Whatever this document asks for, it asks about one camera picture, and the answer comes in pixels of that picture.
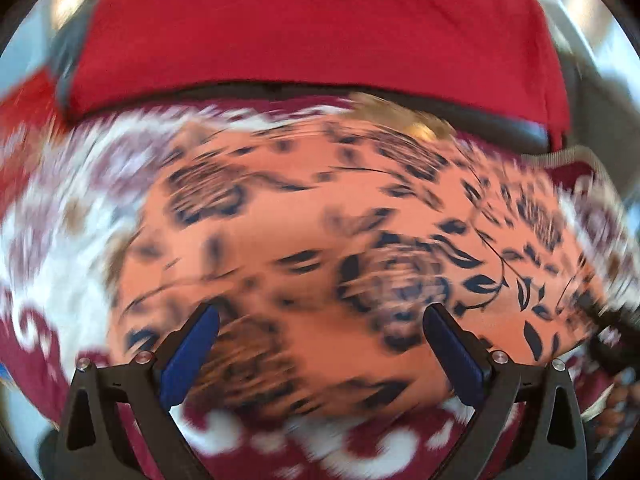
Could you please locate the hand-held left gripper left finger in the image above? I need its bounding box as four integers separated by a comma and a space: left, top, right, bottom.
54, 304, 222, 480

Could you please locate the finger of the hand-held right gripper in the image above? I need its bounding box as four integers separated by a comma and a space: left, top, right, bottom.
575, 291, 640, 333

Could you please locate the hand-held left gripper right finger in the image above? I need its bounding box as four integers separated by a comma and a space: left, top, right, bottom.
422, 303, 587, 480

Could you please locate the orange floral blouse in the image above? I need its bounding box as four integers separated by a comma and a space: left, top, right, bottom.
107, 92, 621, 423

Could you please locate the person's right hand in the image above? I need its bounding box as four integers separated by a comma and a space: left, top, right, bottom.
594, 369, 640, 438

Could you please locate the maroon white floral sofa blanket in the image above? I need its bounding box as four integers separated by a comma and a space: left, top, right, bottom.
0, 97, 640, 480

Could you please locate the red blanket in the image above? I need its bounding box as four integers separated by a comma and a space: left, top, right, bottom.
64, 0, 575, 153

